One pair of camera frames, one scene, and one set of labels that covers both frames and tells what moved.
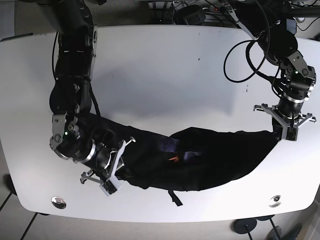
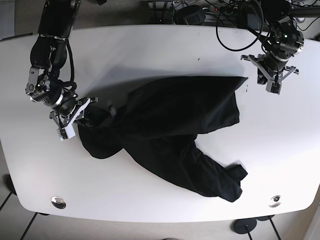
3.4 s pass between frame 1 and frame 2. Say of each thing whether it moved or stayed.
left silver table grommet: stayed
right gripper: moved
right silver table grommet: stayed
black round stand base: stayed
